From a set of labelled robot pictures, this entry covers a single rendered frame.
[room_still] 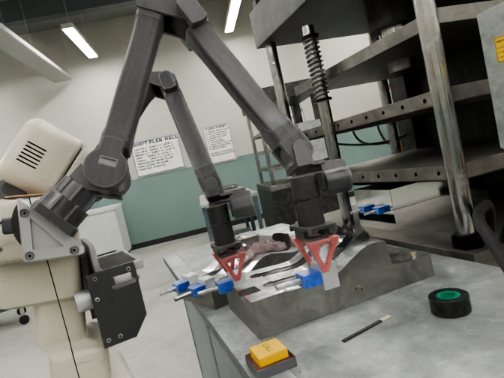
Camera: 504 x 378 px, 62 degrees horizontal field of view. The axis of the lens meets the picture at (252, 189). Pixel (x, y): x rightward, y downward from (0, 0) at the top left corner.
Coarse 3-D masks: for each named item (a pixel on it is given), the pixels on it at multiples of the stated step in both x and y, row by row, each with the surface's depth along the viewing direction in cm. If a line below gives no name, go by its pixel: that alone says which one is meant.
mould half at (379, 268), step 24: (360, 240) 110; (288, 264) 122; (336, 264) 106; (360, 264) 104; (384, 264) 106; (408, 264) 108; (240, 288) 107; (264, 288) 103; (288, 288) 100; (312, 288) 100; (336, 288) 102; (384, 288) 106; (240, 312) 108; (264, 312) 96; (288, 312) 98; (312, 312) 100; (264, 336) 96
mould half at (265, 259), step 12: (276, 228) 169; (288, 228) 163; (264, 240) 161; (276, 252) 139; (288, 252) 139; (216, 264) 147; (252, 264) 132; (264, 264) 133; (276, 264) 136; (216, 276) 138; (192, 300) 134; (204, 300) 127; (216, 300) 122
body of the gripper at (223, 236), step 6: (228, 222) 111; (216, 228) 110; (222, 228) 110; (228, 228) 110; (216, 234) 110; (222, 234) 110; (228, 234) 110; (216, 240) 111; (222, 240) 110; (228, 240) 110; (234, 240) 112; (216, 246) 111; (222, 246) 109; (228, 246) 108; (240, 246) 109; (222, 252) 107
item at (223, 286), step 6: (234, 270) 116; (228, 276) 115; (216, 282) 113; (222, 282) 111; (228, 282) 111; (234, 282) 111; (240, 282) 111; (210, 288) 111; (216, 288) 111; (222, 288) 110; (228, 288) 111; (198, 294) 110
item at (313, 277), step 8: (312, 264) 90; (296, 272) 90; (304, 272) 88; (312, 272) 87; (320, 272) 87; (328, 272) 87; (336, 272) 88; (296, 280) 87; (304, 280) 86; (312, 280) 86; (320, 280) 87; (328, 280) 87; (336, 280) 88; (280, 288) 86; (304, 288) 86; (320, 288) 89; (328, 288) 87
